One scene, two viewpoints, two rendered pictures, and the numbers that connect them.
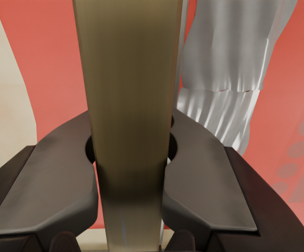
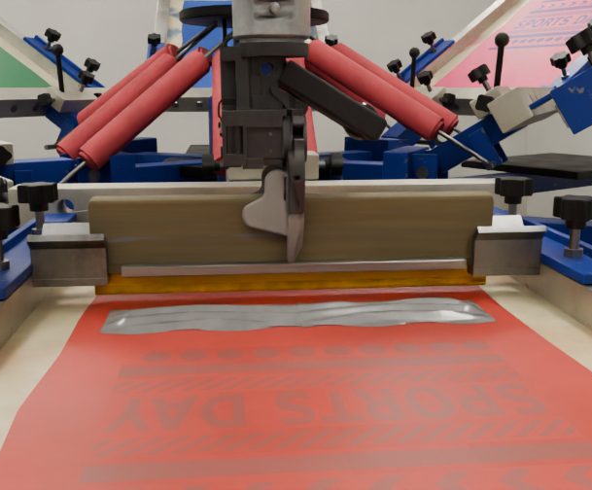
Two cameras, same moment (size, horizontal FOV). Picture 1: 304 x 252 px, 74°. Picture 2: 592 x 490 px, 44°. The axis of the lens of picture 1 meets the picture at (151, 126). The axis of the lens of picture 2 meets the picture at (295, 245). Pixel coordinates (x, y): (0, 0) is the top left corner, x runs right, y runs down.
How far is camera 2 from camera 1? 73 cm
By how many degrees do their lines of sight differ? 85
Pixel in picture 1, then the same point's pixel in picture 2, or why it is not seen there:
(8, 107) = not seen: hidden behind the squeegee
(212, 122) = (266, 307)
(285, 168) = (197, 353)
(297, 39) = (351, 332)
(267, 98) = (295, 331)
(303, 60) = (334, 336)
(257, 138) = (246, 333)
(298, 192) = (145, 369)
